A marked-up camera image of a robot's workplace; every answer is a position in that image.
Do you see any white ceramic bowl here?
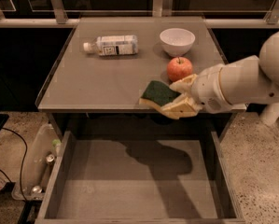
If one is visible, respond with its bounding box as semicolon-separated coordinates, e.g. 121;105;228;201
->
160;28;196;57

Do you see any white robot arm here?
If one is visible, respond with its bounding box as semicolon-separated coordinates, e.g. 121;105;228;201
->
160;32;279;126

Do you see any green capped bottle in bin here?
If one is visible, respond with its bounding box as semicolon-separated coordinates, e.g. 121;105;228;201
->
52;139;62;154

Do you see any open grey top drawer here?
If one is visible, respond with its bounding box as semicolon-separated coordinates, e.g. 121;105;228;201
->
35;132;245;224

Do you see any grey cabinet with top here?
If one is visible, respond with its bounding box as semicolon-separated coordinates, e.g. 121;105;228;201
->
35;15;247;142

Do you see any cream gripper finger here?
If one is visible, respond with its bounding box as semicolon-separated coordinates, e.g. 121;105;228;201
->
160;95;202;119
169;74;197;93

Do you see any silver round object in bin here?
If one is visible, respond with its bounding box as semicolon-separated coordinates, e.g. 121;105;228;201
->
31;185;43;194

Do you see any black cable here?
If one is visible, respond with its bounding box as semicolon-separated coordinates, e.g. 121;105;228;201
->
0;123;29;202

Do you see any silver can in bin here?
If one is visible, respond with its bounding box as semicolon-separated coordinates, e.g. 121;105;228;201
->
46;154;56;165

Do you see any green and yellow sponge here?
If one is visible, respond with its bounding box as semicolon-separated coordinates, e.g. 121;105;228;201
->
139;80;180;112

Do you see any red apple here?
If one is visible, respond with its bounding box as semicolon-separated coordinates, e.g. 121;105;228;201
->
166;57;193;82

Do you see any clear plastic bin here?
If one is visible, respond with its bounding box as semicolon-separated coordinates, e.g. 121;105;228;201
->
12;124;62;201

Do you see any clear plastic water bottle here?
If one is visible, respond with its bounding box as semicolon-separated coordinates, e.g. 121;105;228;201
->
82;35;138;56

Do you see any metal railing frame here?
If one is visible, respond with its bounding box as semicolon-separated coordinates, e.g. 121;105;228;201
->
0;0;279;28

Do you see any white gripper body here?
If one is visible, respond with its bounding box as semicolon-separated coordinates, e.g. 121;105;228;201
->
190;64;232;114

